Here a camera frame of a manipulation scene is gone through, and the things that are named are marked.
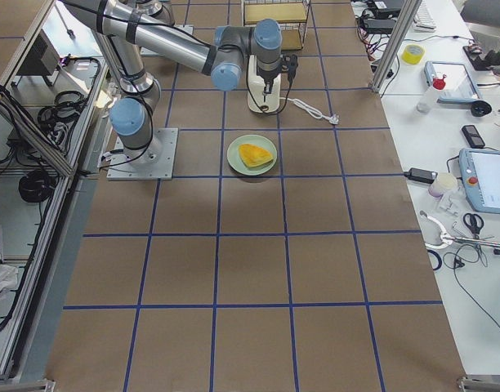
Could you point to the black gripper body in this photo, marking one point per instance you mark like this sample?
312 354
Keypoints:
268 76

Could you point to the white two-slot toaster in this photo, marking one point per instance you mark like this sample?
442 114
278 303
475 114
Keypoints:
258 100

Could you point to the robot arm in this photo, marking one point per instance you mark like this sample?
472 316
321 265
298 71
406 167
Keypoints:
123 28

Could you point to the triangular golden bread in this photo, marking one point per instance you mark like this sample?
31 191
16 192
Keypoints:
254 156

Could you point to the light green plate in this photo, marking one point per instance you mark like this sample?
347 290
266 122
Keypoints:
235 161

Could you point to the yellow tape roll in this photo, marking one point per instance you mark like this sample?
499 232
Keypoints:
412 54

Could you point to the red-capped squeeze bottle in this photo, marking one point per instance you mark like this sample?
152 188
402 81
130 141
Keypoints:
431 96

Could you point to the black power adapter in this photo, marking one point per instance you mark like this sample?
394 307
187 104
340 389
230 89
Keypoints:
420 175

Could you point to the blue teach pendant far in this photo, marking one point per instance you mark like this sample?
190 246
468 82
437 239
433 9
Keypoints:
460 87

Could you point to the blue teach pendant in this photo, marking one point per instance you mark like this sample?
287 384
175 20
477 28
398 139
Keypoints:
480 170
460 87

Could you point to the blue teach pendant near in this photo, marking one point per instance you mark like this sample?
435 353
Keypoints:
480 170

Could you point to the black scissors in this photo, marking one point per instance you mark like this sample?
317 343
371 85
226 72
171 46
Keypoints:
474 222

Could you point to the aluminium frame post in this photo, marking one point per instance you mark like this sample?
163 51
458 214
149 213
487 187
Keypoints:
405 19

